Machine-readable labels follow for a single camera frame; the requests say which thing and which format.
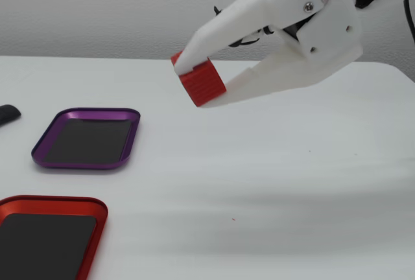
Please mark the red metal tray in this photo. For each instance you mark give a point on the red metal tray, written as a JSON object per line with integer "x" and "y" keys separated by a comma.
{"x": 42, "y": 244}

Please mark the red textured block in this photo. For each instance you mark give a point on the red textured block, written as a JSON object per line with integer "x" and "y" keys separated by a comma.
{"x": 204, "y": 82}

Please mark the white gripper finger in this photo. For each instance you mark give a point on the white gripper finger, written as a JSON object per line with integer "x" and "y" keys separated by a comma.
{"x": 233, "y": 24}
{"x": 269, "y": 79}

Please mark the black rounded object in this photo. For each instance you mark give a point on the black rounded object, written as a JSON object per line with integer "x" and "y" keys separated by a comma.
{"x": 8, "y": 113}

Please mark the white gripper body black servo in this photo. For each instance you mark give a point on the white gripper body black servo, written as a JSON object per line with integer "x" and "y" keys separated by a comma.
{"x": 327, "y": 38}

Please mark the purple metal tray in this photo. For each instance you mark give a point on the purple metal tray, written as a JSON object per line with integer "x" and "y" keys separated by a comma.
{"x": 87, "y": 140}

